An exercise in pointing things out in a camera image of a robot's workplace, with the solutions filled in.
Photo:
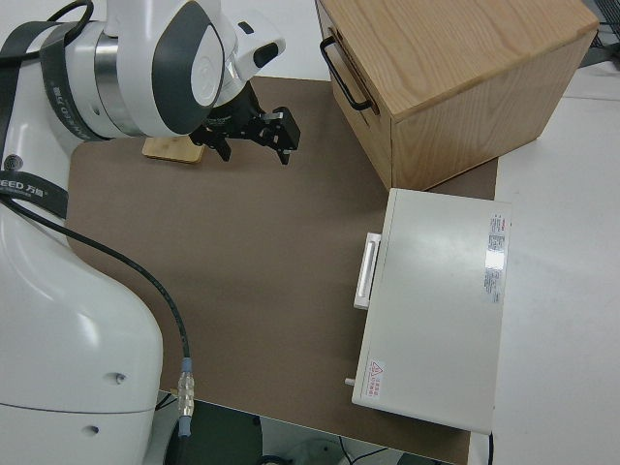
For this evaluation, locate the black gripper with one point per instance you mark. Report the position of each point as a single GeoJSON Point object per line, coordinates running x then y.
{"type": "Point", "coordinates": [237, 121]}

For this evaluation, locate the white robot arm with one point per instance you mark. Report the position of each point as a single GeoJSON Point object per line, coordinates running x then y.
{"type": "Point", "coordinates": [72, 339]}

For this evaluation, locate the wooden mug tree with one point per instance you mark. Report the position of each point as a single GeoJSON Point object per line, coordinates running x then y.
{"type": "Point", "coordinates": [169, 150]}

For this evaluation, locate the brown table mat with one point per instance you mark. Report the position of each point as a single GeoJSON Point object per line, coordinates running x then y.
{"type": "Point", "coordinates": [242, 242]}

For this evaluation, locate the wooden box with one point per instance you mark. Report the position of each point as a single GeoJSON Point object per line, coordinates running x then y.
{"type": "Point", "coordinates": [460, 72]}

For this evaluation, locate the white toaster oven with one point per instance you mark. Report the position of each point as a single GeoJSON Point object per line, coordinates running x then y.
{"type": "Point", "coordinates": [436, 315]}

